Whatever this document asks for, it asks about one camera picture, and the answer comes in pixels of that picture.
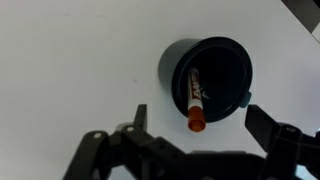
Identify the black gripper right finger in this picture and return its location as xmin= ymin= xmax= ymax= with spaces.
xmin=244 ymin=103 xmax=320 ymax=180

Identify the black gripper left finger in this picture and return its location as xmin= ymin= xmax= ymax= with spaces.
xmin=62 ymin=103 xmax=188 ymax=180

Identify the orange dry erase marker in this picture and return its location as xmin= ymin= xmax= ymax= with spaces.
xmin=186 ymin=67 xmax=207 ymax=134

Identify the dark teal cup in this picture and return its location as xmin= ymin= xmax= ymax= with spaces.
xmin=157 ymin=36 xmax=254 ymax=124

